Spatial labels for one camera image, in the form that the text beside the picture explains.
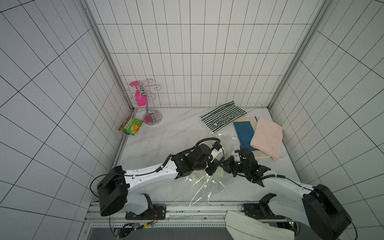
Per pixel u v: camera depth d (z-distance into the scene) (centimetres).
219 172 79
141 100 101
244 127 107
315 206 41
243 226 68
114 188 40
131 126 100
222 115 113
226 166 76
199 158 57
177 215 73
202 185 74
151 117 113
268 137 100
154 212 72
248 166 66
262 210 65
